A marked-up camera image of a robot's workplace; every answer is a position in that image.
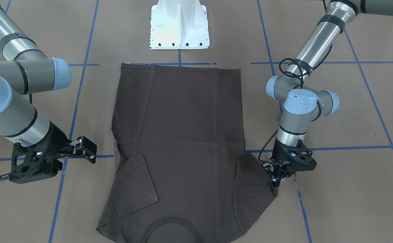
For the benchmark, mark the white camera mast base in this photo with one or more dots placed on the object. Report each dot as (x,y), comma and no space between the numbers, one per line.
(179,24)

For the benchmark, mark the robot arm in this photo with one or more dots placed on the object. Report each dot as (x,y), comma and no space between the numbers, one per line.
(303,105)
(26,70)

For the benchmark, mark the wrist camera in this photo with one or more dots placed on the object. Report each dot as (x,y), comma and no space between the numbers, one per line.
(31,171)

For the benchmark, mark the brown paper table cover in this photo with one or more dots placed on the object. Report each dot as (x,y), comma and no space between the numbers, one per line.
(348,198)

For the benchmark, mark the brown t-shirt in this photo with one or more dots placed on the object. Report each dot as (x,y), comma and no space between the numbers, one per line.
(182,174)

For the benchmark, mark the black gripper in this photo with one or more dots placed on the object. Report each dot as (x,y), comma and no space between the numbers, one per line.
(277,150)
(56,141)

